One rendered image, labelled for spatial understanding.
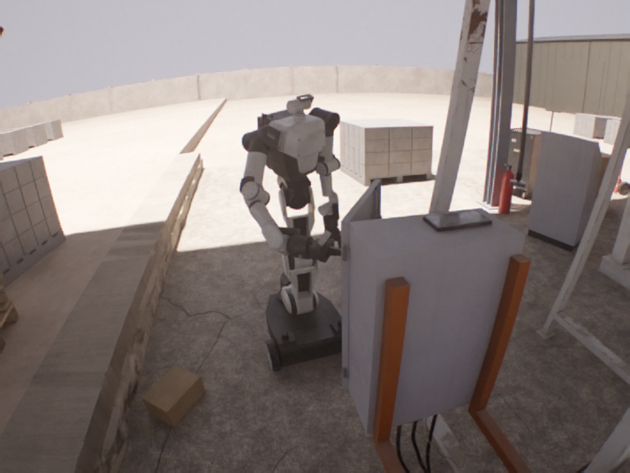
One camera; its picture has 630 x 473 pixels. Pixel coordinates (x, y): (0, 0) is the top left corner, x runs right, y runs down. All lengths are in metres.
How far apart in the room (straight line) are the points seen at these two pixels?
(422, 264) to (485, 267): 0.18
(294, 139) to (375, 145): 3.76
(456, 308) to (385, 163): 4.72
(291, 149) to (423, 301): 1.09
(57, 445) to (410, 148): 5.37
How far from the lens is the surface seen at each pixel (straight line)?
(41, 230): 3.85
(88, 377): 2.11
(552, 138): 4.03
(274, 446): 1.93
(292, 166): 1.80
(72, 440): 1.85
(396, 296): 0.76
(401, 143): 5.61
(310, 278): 2.15
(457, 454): 1.64
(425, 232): 0.88
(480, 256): 0.88
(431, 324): 0.91
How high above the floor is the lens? 1.60
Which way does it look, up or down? 25 degrees down
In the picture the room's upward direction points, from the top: 1 degrees counter-clockwise
